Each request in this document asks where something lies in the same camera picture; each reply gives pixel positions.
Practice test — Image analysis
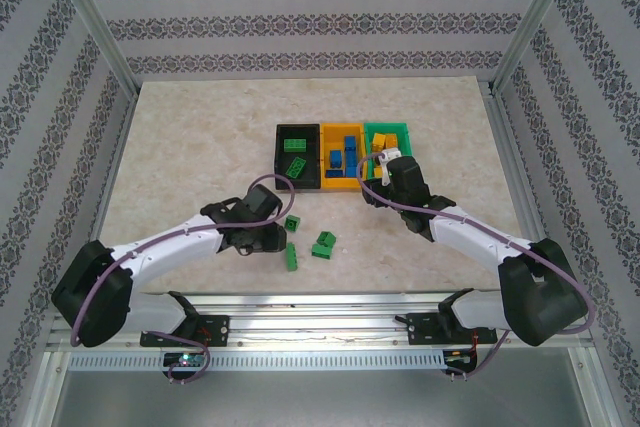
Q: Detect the green plastic bin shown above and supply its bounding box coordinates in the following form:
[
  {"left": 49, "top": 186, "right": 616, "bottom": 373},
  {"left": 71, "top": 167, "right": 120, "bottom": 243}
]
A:
[{"left": 363, "top": 120, "right": 415, "bottom": 159}]

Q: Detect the yellow plastic bin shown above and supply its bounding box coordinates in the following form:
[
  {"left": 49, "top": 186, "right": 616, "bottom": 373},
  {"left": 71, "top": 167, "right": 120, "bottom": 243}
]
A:
[{"left": 319, "top": 121, "right": 367, "bottom": 192}]

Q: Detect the black plastic bin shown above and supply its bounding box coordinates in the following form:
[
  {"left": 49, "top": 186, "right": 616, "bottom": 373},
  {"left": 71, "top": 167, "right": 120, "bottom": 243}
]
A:
[{"left": 273, "top": 121, "right": 322, "bottom": 192}]

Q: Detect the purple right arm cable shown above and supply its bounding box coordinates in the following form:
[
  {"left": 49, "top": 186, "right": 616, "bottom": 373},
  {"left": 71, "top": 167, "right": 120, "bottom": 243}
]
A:
[{"left": 356, "top": 151, "right": 596, "bottom": 384}]

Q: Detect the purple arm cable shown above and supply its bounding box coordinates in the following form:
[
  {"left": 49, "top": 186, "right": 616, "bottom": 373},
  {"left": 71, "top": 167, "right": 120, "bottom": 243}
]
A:
[
  {"left": 356, "top": 151, "right": 596, "bottom": 384},
  {"left": 69, "top": 174, "right": 296, "bottom": 386}
]

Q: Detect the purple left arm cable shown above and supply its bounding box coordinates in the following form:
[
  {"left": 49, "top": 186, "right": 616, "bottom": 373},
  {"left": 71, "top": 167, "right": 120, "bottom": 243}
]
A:
[{"left": 69, "top": 174, "right": 296, "bottom": 386}]

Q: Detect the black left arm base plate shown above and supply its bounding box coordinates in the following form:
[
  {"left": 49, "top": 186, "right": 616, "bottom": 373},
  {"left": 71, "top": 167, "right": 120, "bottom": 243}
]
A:
[{"left": 139, "top": 314, "right": 230, "bottom": 348}]

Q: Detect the aluminium mounting rail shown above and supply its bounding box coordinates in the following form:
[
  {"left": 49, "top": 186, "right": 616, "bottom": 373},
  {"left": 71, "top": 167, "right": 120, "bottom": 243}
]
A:
[{"left": 47, "top": 289, "right": 594, "bottom": 351}]

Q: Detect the aluminium side rail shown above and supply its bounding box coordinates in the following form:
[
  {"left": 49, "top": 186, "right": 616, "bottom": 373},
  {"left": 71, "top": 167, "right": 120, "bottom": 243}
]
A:
[
  {"left": 487, "top": 81, "right": 569, "bottom": 306},
  {"left": 92, "top": 89, "right": 141, "bottom": 233}
]

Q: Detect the slotted grey cable duct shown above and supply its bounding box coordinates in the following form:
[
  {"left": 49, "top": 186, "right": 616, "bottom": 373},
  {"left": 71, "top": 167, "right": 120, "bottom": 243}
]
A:
[{"left": 67, "top": 350, "right": 449, "bottom": 372}]

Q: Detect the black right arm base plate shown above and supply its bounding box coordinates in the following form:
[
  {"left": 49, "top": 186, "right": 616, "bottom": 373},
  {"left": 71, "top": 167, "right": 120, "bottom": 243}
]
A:
[{"left": 407, "top": 311, "right": 498, "bottom": 347}]

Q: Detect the aluminium frame post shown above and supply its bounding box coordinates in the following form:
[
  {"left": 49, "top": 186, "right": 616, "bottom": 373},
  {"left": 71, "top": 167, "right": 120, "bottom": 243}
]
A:
[
  {"left": 491, "top": 0, "right": 585, "bottom": 96},
  {"left": 39, "top": 0, "right": 140, "bottom": 98}
]

